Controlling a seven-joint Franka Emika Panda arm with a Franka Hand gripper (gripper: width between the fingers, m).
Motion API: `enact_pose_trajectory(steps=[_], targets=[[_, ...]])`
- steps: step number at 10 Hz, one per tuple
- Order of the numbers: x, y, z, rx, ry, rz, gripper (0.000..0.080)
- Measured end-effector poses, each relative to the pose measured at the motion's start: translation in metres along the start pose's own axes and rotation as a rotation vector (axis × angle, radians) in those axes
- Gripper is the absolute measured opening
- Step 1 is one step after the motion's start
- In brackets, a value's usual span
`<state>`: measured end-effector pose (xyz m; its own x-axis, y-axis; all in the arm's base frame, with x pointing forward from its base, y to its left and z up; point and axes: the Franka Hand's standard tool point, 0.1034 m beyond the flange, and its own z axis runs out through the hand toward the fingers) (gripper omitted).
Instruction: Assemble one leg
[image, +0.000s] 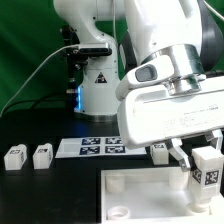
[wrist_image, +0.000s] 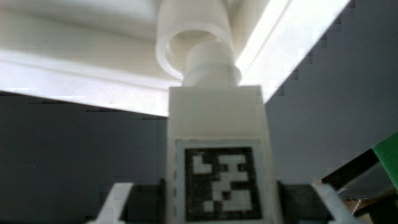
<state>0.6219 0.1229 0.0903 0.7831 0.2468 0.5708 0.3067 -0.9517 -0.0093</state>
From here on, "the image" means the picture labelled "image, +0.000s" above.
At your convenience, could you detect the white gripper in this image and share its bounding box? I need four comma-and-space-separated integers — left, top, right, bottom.
117, 77, 224, 172

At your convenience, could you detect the white square tabletop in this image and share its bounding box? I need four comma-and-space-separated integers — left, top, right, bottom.
101, 167, 224, 224

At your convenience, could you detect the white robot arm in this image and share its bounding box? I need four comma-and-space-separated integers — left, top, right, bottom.
53, 0, 224, 170

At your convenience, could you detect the white sheet with tags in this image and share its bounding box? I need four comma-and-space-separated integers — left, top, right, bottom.
56, 136, 146, 158

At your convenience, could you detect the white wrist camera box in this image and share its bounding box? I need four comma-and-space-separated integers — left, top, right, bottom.
116, 55, 174, 101

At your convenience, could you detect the black camera stand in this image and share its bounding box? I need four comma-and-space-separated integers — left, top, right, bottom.
60, 25, 87, 111

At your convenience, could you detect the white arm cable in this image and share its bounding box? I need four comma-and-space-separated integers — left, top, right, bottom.
111, 0, 118, 41

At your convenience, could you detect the black cable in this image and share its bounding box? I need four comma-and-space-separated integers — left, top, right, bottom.
0, 93, 69, 118

